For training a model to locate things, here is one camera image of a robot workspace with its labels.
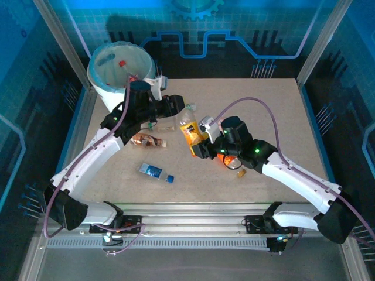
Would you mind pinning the green label clear plastic bottle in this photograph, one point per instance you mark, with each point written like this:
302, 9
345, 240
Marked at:
192, 107

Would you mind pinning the yellow orange juice bottle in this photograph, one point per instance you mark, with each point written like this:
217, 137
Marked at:
190, 131

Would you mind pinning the pink snack packet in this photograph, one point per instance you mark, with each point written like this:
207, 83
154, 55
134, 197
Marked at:
122, 63

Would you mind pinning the brown label plastic bottle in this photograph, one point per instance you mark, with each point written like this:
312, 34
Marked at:
148, 140

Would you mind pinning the orange label plastic bottle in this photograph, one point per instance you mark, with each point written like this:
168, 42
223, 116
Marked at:
242, 173

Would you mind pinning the blue label blue cap bottle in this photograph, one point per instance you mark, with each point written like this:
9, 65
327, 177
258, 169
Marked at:
150, 170

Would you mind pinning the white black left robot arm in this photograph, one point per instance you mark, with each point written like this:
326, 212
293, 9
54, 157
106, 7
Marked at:
85, 163

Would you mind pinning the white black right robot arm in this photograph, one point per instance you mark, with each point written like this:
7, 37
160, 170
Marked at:
299, 181

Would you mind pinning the blue plastic bin liner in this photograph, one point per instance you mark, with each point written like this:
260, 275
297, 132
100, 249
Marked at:
114, 73

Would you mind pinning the white ribbed waste bin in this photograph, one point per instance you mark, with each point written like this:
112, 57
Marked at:
101, 93

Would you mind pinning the blue table edge strip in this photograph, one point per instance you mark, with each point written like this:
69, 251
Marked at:
317, 128

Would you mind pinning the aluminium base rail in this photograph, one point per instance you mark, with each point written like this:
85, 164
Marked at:
190, 216

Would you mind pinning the aluminium table side rail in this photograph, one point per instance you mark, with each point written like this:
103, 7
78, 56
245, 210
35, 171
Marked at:
76, 117

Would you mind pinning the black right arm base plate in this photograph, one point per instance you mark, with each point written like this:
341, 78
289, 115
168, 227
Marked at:
253, 222

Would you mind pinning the aluminium frame post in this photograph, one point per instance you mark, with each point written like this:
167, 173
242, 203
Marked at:
320, 41
63, 44

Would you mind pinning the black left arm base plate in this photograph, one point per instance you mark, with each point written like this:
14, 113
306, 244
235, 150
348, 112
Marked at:
132, 221

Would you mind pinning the aluminium frame leg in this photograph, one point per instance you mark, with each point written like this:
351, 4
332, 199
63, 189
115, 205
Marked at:
30, 266
356, 263

